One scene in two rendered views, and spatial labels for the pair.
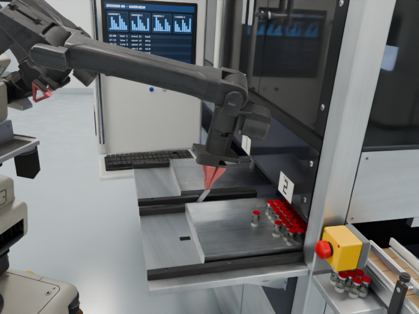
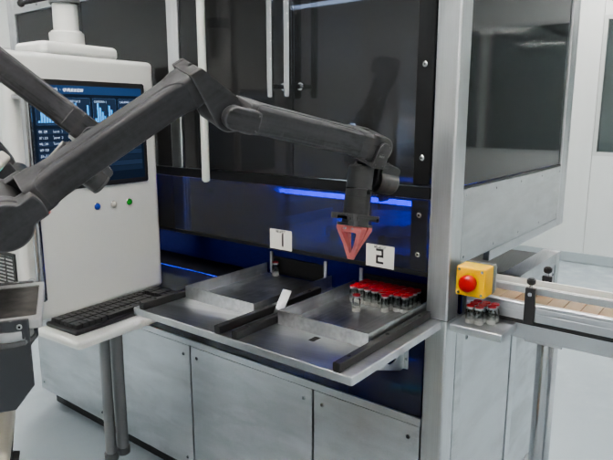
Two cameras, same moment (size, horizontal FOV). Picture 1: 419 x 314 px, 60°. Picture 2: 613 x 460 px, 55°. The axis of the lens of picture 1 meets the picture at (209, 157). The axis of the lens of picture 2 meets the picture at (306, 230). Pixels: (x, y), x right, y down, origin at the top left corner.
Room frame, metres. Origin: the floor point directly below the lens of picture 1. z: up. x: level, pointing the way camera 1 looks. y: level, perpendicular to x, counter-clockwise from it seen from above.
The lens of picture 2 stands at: (-0.16, 0.83, 1.38)
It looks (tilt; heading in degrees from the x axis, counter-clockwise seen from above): 11 degrees down; 323
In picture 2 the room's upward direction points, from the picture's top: straight up
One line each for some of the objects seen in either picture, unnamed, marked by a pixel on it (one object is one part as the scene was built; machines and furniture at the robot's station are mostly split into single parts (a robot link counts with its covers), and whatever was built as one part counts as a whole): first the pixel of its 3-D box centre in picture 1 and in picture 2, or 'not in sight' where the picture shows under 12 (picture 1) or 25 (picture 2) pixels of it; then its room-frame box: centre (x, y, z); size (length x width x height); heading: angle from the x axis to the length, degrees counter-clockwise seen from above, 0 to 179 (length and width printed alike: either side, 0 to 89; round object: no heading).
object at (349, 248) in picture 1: (343, 247); (475, 278); (0.69, -0.31, 1.00); 0.08 x 0.07 x 0.07; 105
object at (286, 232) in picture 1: (279, 222); (378, 298); (0.92, -0.22, 0.91); 0.18 x 0.02 x 0.05; 15
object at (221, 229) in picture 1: (251, 226); (360, 309); (0.90, -0.13, 0.90); 0.34 x 0.26 x 0.04; 105
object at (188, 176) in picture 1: (220, 175); (261, 286); (1.23, -0.04, 0.90); 0.34 x 0.26 x 0.04; 105
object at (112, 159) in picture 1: (150, 159); (120, 307); (1.52, 0.27, 0.82); 0.40 x 0.14 x 0.02; 109
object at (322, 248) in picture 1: (325, 249); (468, 283); (0.68, -0.27, 1.00); 0.04 x 0.04 x 0.04; 15
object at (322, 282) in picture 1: (351, 292); (485, 325); (0.68, -0.36, 0.87); 0.14 x 0.13 x 0.02; 105
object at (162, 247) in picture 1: (212, 206); (291, 313); (1.04, -0.02, 0.87); 0.70 x 0.48 x 0.02; 15
